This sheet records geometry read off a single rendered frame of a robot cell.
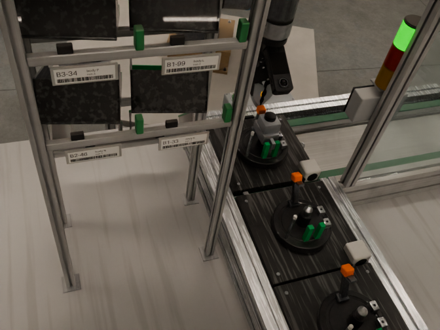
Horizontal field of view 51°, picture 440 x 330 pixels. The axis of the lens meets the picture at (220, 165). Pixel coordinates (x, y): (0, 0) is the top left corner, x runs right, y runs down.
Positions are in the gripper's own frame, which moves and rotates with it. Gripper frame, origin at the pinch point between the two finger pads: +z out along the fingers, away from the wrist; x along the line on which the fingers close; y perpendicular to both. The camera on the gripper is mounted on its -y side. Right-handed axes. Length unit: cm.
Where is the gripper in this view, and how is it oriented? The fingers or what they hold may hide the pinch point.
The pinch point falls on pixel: (259, 105)
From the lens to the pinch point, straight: 121.6
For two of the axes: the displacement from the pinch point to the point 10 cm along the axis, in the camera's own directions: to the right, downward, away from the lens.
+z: -1.3, 6.6, 7.4
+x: -9.4, 1.5, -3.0
